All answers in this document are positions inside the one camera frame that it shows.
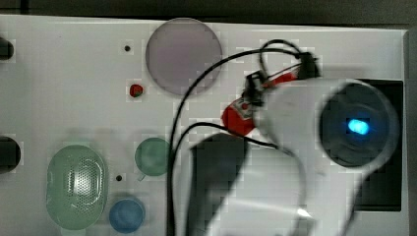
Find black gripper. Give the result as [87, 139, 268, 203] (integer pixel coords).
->
[243, 71, 267, 107]

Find red plush ketchup bottle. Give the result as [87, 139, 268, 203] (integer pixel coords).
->
[221, 72, 297, 136]

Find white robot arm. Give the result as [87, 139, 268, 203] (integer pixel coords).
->
[176, 79, 401, 236]

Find grey round plate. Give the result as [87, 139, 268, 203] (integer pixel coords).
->
[146, 18, 222, 95]

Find small red strawberry toy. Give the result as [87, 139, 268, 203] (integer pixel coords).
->
[129, 84, 144, 98]

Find blue bowl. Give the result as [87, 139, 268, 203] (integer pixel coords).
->
[109, 199, 146, 234]

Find green oval colander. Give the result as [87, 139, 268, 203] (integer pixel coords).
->
[46, 145, 108, 230]

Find black cylinder at table edge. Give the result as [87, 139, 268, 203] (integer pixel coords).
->
[0, 38, 15, 60]

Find black utensil holder cup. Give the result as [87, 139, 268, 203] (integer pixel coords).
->
[0, 136, 22, 174]

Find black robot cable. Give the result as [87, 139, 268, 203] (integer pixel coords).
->
[165, 38, 304, 236]

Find green cup with handle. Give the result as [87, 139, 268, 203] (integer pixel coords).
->
[135, 138, 169, 181]

